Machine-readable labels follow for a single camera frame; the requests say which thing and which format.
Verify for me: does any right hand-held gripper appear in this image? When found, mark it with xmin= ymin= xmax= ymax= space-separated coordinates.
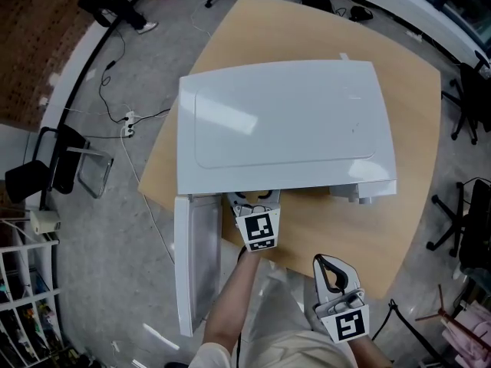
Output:
xmin=311 ymin=254 xmax=371 ymax=344

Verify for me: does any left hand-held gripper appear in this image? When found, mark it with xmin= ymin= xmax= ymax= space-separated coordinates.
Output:
xmin=226 ymin=189 xmax=282 ymax=253

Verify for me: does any white microwave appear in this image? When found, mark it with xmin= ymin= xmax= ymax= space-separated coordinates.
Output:
xmin=173 ymin=58 xmax=399 ymax=337

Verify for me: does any person's right forearm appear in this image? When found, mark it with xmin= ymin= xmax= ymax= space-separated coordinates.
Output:
xmin=344 ymin=334 xmax=387 ymax=368

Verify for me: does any person's left forearm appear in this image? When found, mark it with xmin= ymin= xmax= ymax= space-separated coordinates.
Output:
xmin=202 ymin=248 xmax=262 ymax=358

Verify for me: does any person's light printed clothing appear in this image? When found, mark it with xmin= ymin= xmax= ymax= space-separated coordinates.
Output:
xmin=191 ymin=266 xmax=361 ymax=368

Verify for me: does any red wooden stand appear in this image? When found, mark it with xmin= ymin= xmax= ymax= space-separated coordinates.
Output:
xmin=415 ymin=284 xmax=491 ymax=360

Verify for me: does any white power strip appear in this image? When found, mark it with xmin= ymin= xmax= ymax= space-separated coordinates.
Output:
xmin=120 ymin=110 xmax=136 ymax=138

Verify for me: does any black folding chair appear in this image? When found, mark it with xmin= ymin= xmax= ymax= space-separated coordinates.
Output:
xmin=4 ymin=125 xmax=115 ymax=205

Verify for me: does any small white heater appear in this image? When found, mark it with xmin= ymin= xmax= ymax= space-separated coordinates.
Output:
xmin=29 ymin=209 xmax=62 ymax=236

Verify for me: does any small black floor object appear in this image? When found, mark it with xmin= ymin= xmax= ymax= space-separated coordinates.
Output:
xmin=349 ymin=5 xmax=374 ymax=23

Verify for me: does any white shelf unit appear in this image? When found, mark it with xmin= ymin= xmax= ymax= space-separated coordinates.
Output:
xmin=0 ymin=220 xmax=64 ymax=368

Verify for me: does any black strap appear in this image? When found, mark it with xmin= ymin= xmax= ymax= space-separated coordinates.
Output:
xmin=370 ymin=299 xmax=438 ymax=368

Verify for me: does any white cable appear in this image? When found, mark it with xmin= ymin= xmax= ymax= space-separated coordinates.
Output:
xmin=120 ymin=134 xmax=176 ymax=265

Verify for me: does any black cable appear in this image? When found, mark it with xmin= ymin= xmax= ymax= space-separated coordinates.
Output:
xmin=98 ymin=27 xmax=172 ymax=125

